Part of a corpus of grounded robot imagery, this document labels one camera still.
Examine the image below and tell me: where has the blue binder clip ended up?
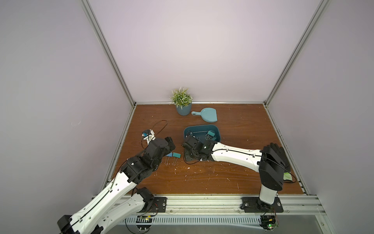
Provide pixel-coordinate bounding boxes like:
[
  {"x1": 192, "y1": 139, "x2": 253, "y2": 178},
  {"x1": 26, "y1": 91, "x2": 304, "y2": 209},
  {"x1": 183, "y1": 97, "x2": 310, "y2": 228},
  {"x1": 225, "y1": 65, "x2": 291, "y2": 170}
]
[{"x1": 165, "y1": 152, "x2": 173, "y2": 165}]

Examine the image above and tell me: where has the left electronics board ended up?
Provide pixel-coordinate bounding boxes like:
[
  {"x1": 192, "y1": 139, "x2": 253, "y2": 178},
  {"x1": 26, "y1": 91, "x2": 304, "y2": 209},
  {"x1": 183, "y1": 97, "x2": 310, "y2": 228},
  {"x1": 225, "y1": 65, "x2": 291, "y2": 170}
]
[{"x1": 135, "y1": 215, "x2": 153, "y2": 234}]

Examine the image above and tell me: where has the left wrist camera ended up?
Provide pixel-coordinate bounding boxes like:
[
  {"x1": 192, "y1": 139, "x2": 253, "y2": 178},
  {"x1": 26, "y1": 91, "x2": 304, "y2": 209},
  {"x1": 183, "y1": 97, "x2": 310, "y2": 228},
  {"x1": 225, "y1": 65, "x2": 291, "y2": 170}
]
[{"x1": 142, "y1": 129, "x2": 155, "y2": 144}]

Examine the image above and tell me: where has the aluminium front rail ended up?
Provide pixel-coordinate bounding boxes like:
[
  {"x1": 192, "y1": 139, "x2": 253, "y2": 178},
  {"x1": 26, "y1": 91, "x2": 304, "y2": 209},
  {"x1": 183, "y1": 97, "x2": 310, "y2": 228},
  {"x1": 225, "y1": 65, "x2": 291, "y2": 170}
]
[{"x1": 86, "y1": 194, "x2": 327, "y2": 216}]

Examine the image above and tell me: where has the right electronics board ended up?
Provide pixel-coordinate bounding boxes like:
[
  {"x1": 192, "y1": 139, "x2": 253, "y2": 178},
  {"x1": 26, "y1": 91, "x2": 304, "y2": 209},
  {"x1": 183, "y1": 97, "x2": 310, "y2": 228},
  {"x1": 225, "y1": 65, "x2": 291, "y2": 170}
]
[{"x1": 260, "y1": 215, "x2": 279, "y2": 231}]

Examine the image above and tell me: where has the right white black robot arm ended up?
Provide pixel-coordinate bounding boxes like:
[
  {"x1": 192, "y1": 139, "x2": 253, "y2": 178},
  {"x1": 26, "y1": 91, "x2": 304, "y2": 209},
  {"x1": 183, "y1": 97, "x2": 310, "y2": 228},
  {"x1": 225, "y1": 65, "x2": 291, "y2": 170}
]
[{"x1": 182, "y1": 136, "x2": 291, "y2": 205}]

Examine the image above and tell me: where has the teal binder clip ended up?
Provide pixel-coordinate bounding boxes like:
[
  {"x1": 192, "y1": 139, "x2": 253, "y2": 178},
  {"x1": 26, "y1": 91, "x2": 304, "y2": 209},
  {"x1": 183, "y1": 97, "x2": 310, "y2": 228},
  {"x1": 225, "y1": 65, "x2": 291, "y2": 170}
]
[
  {"x1": 205, "y1": 131, "x2": 216, "y2": 140},
  {"x1": 172, "y1": 152, "x2": 181, "y2": 165}
]

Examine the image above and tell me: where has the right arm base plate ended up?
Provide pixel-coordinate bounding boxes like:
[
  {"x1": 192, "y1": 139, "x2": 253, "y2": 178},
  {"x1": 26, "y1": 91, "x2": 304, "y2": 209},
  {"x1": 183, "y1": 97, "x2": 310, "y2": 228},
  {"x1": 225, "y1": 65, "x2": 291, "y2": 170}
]
[{"x1": 240, "y1": 197, "x2": 284, "y2": 213}]

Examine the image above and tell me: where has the electronics board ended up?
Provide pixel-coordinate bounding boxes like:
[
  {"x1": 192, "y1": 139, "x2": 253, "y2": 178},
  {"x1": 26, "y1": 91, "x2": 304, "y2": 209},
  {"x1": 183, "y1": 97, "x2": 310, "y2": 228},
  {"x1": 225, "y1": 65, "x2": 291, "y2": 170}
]
[
  {"x1": 260, "y1": 215, "x2": 279, "y2": 231},
  {"x1": 135, "y1": 215, "x2": 153, "y2": 234}
]

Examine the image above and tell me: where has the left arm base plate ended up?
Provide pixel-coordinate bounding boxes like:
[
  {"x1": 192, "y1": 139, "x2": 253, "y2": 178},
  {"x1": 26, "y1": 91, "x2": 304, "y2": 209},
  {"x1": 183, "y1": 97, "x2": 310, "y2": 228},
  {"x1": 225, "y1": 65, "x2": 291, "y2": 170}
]
[{"x1": 140, "y1": 197, "x2": 168, "y2": 213}]

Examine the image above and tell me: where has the light teal dustpan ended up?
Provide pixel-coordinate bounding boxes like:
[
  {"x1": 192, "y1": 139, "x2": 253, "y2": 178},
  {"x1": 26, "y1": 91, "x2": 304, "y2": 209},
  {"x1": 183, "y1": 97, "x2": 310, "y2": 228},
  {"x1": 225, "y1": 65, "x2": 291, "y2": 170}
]
[{"x1": 191, "y1": 108, "x2": 218, "y2": 123}]

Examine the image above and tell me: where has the potted green plant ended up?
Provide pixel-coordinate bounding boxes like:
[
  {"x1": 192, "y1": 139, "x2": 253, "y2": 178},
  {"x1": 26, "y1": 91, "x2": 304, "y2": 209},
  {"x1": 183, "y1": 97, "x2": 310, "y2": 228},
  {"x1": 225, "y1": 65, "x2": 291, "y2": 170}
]
[{"x1": 170, "y1": 87, "x2": 193, "y2": 116}]

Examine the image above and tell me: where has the dark teal storage box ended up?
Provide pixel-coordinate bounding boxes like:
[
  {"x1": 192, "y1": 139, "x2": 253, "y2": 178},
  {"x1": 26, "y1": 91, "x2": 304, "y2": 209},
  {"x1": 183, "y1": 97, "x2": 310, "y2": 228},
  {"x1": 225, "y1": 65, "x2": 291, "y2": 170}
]
[{"x1": 184, "y1": 124, "x2": 221, "y2": 143}]

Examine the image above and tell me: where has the black glove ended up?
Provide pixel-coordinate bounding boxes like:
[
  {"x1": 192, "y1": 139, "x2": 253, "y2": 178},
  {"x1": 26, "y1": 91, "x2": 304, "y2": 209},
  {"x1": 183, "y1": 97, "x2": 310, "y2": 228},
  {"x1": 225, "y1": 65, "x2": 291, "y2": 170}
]
[{"x1": 270, "y1": 143, "x2": 291, "y2": 172}]

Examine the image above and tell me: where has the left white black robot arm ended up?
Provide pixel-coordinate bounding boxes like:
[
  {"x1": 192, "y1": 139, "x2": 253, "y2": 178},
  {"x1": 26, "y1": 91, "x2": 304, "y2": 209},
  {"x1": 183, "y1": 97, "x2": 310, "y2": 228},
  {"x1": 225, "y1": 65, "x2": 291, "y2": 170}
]
[{"x1": 57, "y1": 137, "x2": 175, "y2": 234}]

